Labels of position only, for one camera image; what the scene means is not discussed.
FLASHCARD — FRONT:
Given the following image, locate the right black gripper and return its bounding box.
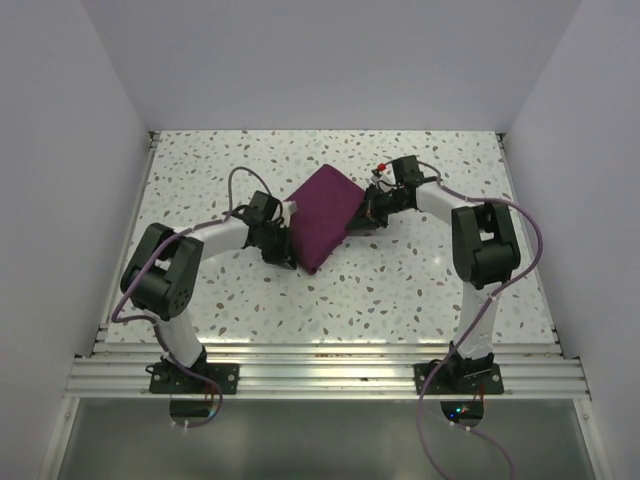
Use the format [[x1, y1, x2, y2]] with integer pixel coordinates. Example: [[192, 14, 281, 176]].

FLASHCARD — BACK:
[[346, 183, 410, 232]]

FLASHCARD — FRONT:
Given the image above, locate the purple cloth drape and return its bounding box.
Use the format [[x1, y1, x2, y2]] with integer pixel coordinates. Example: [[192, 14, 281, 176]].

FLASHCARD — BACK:
[[287, 164, 365, 275]]

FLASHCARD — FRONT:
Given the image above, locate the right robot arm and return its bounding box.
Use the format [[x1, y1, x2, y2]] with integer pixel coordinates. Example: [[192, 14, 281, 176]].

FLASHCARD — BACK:
[[346, 155, 521, 393]]

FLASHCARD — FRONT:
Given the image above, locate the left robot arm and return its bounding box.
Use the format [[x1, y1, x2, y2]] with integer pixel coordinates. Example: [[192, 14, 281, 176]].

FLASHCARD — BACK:
[[111, 191, 297, 393]]

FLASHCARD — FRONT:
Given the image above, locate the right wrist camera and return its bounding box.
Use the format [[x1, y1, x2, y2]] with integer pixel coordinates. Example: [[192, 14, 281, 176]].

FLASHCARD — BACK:
[[371, 163, 395, 191]]

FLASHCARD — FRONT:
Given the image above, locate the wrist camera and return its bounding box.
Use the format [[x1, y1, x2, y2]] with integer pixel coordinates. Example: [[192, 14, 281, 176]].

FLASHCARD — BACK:
[[281, 200, 298, 216], [371, 163, 395, 191]]

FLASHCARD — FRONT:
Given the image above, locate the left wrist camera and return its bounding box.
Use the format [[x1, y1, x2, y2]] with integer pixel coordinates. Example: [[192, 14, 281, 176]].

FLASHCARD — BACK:
[[281, 200, 298, 216]]

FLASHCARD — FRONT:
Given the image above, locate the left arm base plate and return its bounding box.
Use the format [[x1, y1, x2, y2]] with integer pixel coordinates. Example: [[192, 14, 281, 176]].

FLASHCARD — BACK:
[[145, 360, 240, 395]]

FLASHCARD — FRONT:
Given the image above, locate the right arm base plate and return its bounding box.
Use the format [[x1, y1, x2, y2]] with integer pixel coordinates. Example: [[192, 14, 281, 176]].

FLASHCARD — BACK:
[[413, 354, 505, 395]]

